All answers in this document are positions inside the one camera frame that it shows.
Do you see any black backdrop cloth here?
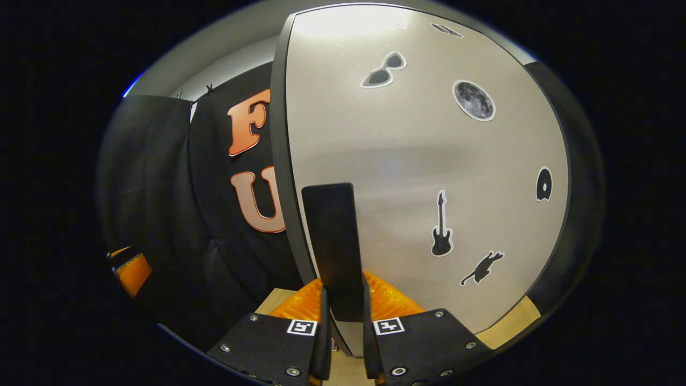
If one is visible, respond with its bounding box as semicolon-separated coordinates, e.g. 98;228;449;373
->
96;59;607;349

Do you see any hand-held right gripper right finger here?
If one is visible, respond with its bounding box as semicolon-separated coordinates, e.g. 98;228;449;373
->
362;272;494;386

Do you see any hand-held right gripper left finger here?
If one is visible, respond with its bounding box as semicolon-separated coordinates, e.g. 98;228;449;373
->
206;278;333;386

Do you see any black cabinet door handle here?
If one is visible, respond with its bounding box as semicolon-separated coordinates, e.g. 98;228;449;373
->
301;182;366;322

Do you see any row of black cloth clips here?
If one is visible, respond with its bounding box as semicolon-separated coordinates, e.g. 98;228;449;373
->
174;83;215;102

